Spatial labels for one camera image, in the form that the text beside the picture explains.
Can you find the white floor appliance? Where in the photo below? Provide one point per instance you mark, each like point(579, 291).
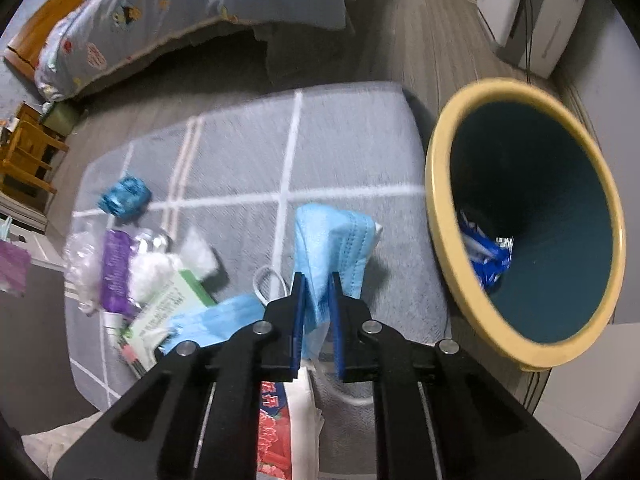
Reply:
point(500, 0)

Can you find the wooden stool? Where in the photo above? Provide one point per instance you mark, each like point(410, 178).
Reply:
point(30, 145)

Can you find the white crumpled tissue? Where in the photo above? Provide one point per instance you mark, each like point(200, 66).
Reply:
point(150, 270)

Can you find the clear foil blister tray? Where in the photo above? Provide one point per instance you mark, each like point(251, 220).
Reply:
point(82, 260)

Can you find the blue face mask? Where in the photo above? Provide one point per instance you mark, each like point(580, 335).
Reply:
point(215, 320)
point(330, 240)

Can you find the purple cloth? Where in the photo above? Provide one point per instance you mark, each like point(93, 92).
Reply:
point(12, 267)

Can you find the purple plastic bottle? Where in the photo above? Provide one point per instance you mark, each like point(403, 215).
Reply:
point(117, 270)

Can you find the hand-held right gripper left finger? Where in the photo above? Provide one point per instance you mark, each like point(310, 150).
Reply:
point(301, 320)

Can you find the pale green plastic item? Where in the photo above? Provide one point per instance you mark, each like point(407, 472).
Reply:
point(5, 227)

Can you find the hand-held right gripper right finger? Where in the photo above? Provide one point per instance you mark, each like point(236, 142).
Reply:
point(336, 330)

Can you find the yellow rimmed teal bin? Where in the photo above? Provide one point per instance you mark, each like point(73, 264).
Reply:
point(550, 185)

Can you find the beige cloth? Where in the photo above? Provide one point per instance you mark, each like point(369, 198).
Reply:
point(50, 440)

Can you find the green white paper packet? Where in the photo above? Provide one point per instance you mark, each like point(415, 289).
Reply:
point(160, 310)

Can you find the white low cabinet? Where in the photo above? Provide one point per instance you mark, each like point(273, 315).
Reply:
point(30, 240)

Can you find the teal crumpled wrapper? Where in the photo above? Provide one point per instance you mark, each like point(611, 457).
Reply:
point(125, 197)

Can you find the red printed packet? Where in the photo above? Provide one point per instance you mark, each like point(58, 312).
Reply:
point(272, 435)

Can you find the grey checked mat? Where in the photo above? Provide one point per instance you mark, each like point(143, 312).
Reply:
point(350, 150)

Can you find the wooden bed frame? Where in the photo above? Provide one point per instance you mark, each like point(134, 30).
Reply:
point(50, 15)

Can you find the blue white snack wrapper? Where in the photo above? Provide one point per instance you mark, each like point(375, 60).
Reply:
point(485, 260)

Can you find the green basket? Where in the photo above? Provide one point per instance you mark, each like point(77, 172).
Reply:
point(62, 117)

